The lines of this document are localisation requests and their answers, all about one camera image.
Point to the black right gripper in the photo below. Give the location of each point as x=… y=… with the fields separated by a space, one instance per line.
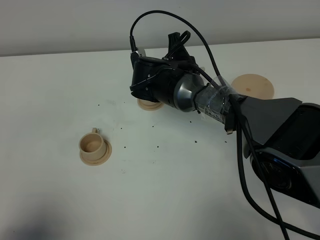
x=154 y=79

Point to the beige round teapot saucer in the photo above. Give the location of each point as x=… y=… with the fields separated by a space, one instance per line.
x=254 y=85

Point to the beige saucer far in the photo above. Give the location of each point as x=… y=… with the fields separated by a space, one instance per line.
x=148 y=105

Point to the beige saucer near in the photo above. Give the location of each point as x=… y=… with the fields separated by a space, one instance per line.
x=101 y=160

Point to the beige teacup near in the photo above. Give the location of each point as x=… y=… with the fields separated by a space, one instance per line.
x=92 y=146

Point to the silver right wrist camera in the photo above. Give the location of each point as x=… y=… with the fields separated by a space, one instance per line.
x=135 y=55

